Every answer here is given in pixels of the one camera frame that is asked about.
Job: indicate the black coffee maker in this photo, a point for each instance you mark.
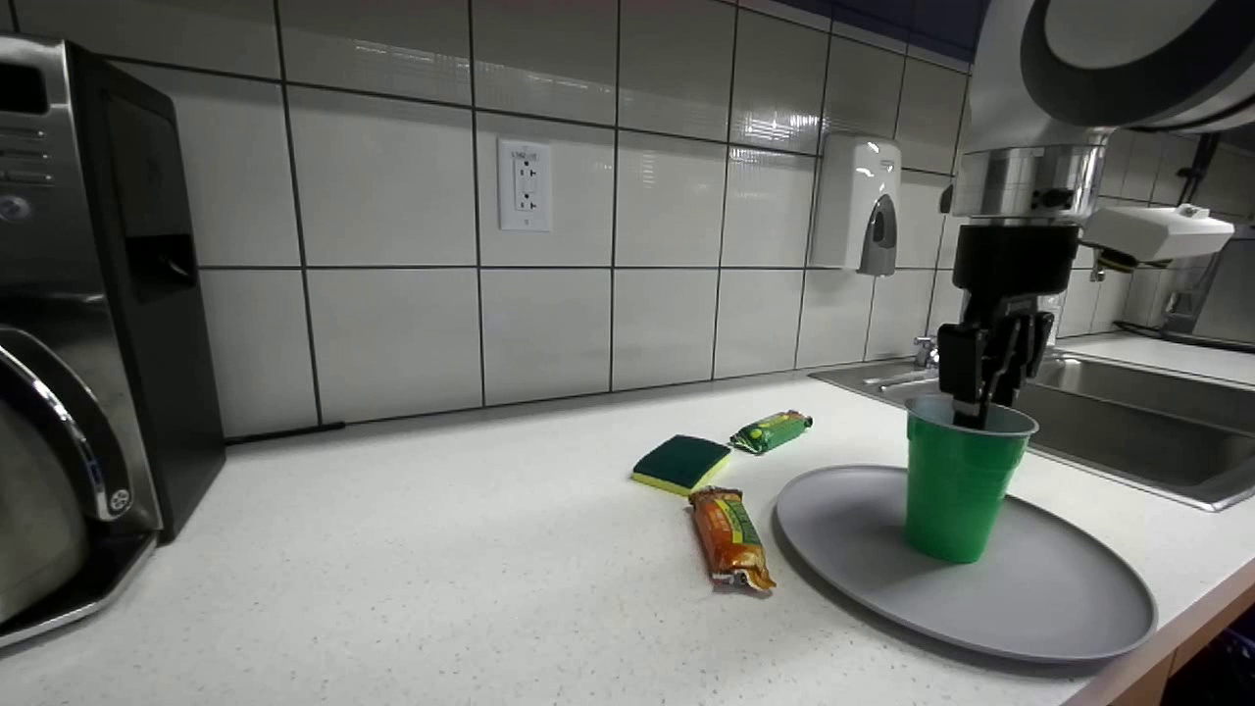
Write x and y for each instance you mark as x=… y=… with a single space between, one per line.
x=141 y=259

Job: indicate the stainless steel sink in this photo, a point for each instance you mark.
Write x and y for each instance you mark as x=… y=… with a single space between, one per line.
x=1149 y=445

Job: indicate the grey round plate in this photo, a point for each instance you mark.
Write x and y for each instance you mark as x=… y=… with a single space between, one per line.
x=1046 y=603

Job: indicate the white wall outlet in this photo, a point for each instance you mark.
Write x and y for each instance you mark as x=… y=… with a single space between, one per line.
x=527 y=187

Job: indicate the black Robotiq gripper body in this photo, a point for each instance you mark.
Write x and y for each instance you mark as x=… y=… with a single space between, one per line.
x=1017 y=267

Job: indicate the steel coffee carafe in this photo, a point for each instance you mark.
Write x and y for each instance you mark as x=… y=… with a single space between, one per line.
x=24 y=497

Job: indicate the green candy bar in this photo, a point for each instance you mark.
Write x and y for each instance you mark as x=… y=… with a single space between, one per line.
x=769 y=433

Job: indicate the dark blue upper cabinet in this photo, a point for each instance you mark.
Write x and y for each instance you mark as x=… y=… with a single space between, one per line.
x=914 y=21

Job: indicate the orange candy bar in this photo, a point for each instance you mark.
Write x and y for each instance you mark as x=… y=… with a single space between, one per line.
x=730 y=540

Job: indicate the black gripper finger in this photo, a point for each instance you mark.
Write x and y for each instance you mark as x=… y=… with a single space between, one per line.
x=971 y=376
x=1029 y=347

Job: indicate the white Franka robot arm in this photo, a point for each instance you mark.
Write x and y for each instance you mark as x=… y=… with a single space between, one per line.
x=1005 y=79

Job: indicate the chrome faucet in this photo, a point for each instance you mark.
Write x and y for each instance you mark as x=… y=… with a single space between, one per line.
x=927 y=356

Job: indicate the green and yellow sponge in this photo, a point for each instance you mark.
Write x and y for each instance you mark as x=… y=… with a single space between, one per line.
x=680 y=461

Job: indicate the green plastic cup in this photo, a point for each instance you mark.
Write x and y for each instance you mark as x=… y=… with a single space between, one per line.
x=961 y=502

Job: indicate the white wall soap dispenser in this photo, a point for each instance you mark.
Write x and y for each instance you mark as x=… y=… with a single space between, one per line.
x=850 y=197

